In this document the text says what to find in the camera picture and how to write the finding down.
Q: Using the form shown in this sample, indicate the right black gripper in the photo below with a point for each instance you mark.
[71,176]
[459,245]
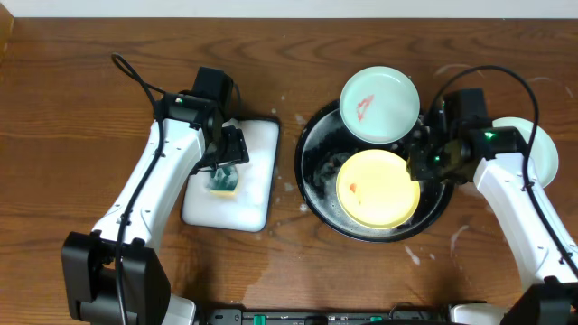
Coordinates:
[416,165]

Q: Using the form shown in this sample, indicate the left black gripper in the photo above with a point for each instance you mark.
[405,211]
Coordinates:
[230,151]

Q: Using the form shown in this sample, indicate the green yellow sponge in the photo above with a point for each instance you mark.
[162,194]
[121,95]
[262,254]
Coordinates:
[223,181]

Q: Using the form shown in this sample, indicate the yellow plate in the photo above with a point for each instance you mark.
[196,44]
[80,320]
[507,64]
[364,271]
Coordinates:
[375,190]

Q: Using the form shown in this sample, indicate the mint green plate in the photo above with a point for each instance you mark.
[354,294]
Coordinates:
[543,153]
[379,105]

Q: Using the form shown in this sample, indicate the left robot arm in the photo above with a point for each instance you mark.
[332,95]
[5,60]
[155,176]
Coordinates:
[113,274]

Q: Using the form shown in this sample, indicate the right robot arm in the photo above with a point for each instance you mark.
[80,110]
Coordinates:
[504,159]

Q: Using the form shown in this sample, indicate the black rectangular foam tray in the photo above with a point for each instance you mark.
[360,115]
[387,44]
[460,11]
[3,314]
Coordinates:
[247,209]

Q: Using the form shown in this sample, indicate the round black tray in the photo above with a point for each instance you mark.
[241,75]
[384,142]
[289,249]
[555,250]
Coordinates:
[324,146]

